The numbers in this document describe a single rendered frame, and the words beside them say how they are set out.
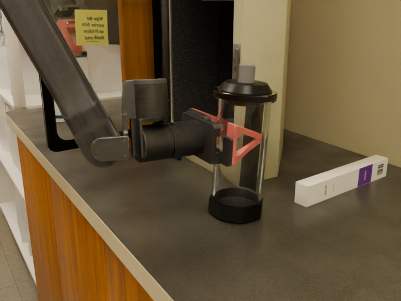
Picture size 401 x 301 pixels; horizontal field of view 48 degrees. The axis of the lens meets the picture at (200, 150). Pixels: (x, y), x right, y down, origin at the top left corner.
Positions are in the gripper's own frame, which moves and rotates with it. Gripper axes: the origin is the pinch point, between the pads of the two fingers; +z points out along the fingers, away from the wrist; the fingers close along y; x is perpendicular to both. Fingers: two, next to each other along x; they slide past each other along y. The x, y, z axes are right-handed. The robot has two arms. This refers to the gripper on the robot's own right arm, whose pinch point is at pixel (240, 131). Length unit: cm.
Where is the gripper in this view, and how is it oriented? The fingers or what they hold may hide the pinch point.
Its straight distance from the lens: 78.8
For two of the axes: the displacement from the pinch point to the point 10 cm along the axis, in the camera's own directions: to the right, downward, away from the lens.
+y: -5.2, -2.8, 8.1
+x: -0.5, 9.5, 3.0
